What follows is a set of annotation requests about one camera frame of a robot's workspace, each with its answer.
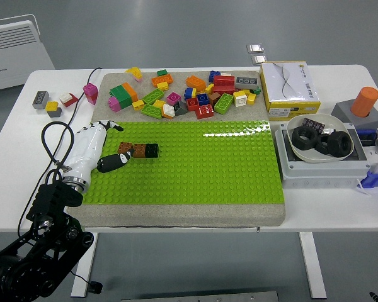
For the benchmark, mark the small yellow brick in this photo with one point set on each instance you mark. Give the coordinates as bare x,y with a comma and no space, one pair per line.
238,93
193,92
52,106
159,103
209,88
138,104
246,91
251,98
162,86

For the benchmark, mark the large black hex nut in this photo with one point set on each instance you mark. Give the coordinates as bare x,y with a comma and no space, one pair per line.
312,143
332,148

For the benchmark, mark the pink building brick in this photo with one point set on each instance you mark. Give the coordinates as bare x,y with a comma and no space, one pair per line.
114,104

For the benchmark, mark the large dark green brick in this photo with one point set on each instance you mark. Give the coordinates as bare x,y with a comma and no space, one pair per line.
119,94

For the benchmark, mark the purple circuit board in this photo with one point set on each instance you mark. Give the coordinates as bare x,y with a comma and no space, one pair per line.
313,123

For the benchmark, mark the white building brick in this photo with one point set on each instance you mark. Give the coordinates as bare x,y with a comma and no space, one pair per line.
240,101

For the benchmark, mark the grey-brown foam mat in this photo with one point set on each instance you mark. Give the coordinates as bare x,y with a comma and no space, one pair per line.
176,214

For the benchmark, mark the red building brick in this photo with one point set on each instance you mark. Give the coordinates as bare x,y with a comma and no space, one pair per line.
204,111
192,104

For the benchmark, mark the orange cylinder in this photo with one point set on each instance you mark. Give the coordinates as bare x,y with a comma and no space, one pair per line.
364,100

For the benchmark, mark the large orange brick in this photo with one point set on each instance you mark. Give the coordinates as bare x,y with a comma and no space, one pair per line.
130,90

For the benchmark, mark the grey block with hole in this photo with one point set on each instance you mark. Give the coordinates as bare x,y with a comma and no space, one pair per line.
343,110

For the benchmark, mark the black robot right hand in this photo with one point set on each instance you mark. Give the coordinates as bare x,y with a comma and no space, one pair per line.
376,298

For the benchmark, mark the large red brick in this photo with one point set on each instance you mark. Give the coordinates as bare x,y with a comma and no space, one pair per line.
223,81

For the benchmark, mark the black building brick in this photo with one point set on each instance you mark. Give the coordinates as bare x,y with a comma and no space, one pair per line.
152,151

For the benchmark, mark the magenta building brick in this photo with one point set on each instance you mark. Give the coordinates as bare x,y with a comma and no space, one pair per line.
173,98

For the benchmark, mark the light grey junction box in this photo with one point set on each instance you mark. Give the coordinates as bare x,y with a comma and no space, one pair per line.
318,176

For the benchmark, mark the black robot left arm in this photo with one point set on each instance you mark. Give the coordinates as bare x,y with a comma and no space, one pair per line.
50,251

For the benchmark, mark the white bowl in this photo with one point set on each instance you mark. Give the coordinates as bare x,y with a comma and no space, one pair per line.
335,123

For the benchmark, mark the dark blue plastic part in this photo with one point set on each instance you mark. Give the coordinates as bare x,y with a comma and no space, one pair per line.
367,137

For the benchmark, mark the small dark green brick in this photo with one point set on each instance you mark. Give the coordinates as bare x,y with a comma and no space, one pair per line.
161,72
256,91

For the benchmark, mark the lime green long brick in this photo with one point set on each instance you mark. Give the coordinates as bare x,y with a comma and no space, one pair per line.
152,96
223,104
151,111

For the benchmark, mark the small white brick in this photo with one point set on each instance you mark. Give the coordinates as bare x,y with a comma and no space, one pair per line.
168,109
226,74
65,97

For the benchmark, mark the small orange brick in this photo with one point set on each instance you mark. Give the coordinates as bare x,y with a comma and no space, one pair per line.
167,116

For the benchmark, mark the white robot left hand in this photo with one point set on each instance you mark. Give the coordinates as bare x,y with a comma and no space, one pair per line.
88,148

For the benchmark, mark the small grey brick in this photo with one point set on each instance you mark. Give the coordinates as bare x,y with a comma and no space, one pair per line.
55,113

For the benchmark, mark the white table leg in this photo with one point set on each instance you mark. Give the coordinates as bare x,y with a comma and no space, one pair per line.
85,278
312,264

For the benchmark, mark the tall pink brick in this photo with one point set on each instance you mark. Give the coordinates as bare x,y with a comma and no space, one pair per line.
90,91

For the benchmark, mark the orange building brick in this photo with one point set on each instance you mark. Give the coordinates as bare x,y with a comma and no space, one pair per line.
196,83
160,80

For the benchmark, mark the yellow sloped brick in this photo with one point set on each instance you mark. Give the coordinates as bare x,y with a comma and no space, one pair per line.
133,71

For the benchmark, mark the grey sloped brick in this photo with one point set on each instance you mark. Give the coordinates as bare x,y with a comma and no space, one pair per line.
180,108

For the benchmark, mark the brown building brick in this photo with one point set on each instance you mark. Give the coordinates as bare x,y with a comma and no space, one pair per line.
125,147
214,98
139,151

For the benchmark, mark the grey three-hole brick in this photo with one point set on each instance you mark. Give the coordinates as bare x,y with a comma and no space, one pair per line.
40,99
246,82

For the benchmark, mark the white and yellow cardboard box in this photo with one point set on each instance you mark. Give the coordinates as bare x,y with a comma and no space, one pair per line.
286,85

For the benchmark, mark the blue building brick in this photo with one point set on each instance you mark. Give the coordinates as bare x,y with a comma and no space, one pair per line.
188,93
203,99
213,76

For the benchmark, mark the small red brick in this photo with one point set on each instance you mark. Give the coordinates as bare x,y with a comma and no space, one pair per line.
73,101

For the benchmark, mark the white panel heater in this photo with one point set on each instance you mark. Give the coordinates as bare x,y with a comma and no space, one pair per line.
15,56

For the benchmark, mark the green studded baseplate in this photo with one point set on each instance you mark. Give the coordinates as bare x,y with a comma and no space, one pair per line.
192,163

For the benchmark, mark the small black hex nut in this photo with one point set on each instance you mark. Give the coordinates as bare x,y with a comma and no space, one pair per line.
321,149

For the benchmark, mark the small pink brick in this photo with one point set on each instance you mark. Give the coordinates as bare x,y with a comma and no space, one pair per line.
139,78

